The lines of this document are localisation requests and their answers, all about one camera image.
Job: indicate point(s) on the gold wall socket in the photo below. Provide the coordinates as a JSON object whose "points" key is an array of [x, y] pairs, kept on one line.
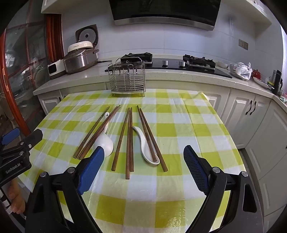
{"points": [[243, 44]]}

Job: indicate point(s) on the white wall cabinet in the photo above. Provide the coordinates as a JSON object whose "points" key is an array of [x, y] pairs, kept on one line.
{"points": [[246, 11], [67, 5]]}

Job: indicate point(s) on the black burner grate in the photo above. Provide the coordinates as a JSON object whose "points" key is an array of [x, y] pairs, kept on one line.
{"points": [[136, 57], [198, 60]]}

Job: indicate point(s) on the green white checked tablecloth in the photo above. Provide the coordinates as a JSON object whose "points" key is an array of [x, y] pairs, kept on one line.
{"points": [[179, 134]]}

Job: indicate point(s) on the stainless steel cooker white lid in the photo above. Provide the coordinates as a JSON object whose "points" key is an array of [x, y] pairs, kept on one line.
{"points": [[78, 61]]}

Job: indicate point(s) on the white ceramic spoon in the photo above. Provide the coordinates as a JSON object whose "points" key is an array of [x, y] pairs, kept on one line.
{"points": [[145, 152], [104, 143]]}

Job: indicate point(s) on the red pot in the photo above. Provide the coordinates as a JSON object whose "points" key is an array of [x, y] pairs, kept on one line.
{"points": [[256, 74]]}

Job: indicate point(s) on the person's left hand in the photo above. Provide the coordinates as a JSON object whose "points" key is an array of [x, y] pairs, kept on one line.
{"points": [[16, 201]]}

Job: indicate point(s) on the brown rice cooker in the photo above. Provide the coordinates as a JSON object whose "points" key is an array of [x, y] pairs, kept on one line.
{"points": [[87, 34]]}

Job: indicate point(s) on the white bowl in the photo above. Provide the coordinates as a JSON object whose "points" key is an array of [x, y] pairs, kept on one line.
{"points": [[222, 65]]}

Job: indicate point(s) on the black steel range hood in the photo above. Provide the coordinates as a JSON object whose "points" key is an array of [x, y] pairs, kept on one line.
{"points": [[166, 11]]}

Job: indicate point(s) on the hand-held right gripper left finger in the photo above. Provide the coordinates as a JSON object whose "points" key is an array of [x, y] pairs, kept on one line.
{"points": [[93, 168]]}

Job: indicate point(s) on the white plastic bag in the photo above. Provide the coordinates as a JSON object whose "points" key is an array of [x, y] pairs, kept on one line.
{"points": [[241, 70]]}

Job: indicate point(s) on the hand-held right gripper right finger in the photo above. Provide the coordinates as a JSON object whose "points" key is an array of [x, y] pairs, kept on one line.
{"points": [[195, 170]]}

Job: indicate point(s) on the black thermos bottle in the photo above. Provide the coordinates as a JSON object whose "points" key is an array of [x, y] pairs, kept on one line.
{"points": [[278, 80]]}

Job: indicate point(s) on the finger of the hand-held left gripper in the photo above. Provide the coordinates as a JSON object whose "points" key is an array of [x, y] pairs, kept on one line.
{"points": [[10, 136], [33, 137]]}

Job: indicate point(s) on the silver stove knob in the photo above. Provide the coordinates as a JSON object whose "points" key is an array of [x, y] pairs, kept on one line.
{"points": [[181, 64], [165, 63]]}

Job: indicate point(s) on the white stone countertop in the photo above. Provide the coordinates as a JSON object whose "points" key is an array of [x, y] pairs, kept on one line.
{"points": [[94, 72]]}

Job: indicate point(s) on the small white kitchen appliance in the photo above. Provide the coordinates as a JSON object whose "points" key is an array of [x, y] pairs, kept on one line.
{"points": [[56, 68]]}

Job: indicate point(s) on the black glass gas cooktop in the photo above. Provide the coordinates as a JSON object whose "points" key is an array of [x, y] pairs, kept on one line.
{"points": [[201, 70]]}

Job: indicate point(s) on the red wooden framed glass door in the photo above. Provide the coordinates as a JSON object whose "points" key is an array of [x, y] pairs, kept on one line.
{"points": [[51, 33]]}

